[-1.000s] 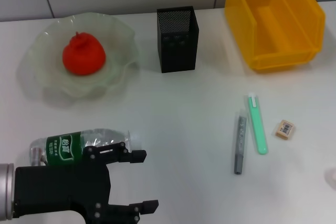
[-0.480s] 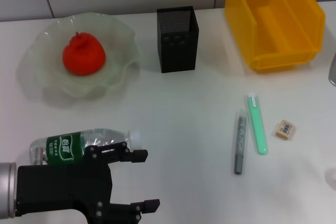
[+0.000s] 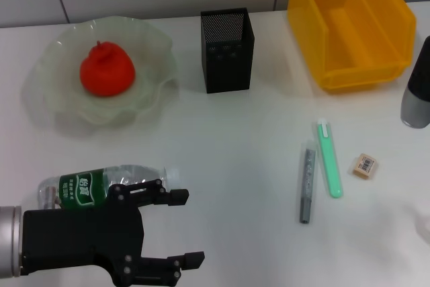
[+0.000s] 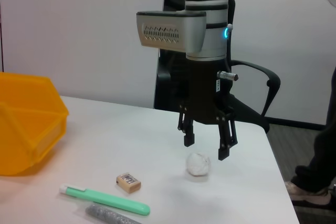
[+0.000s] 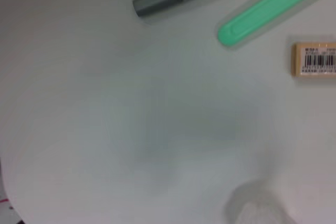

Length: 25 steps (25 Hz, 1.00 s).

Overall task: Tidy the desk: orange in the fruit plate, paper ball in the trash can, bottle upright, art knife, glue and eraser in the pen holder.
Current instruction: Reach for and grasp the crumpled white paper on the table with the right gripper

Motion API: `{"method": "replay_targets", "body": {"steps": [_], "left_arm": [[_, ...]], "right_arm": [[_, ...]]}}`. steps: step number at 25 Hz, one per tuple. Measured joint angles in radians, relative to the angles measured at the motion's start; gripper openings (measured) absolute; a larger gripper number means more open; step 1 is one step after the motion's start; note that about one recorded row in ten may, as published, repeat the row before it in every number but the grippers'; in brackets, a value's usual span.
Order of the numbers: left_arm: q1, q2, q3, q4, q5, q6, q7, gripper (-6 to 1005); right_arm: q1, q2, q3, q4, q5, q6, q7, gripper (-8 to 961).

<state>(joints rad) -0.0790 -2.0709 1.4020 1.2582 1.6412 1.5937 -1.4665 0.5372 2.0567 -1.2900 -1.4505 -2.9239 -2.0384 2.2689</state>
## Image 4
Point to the person leg black trousers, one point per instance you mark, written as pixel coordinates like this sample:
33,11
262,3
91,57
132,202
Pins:
323,150

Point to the mint green pen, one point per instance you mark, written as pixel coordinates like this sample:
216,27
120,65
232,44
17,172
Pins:
110,200

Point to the dark shoe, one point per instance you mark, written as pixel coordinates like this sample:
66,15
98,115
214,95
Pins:
309,197

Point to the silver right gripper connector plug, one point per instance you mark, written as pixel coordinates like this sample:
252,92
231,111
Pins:
227,75

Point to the grey glitter pen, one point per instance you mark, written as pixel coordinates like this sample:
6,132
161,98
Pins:
107,214

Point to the white paper ball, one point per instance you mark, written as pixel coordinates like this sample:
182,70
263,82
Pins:
198,165

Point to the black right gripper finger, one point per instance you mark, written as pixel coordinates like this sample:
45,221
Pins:
187,132
227,140

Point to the yellow plastic storage bin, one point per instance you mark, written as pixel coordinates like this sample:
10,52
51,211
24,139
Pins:
26,119

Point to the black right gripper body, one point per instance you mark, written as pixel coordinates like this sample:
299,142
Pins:
204,95

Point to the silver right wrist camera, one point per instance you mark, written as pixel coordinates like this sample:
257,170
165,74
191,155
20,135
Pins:
168,30

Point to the beige eraser with barcode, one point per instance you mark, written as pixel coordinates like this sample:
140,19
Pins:
128,182

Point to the black office chair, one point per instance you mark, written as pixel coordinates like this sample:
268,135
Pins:
168,87

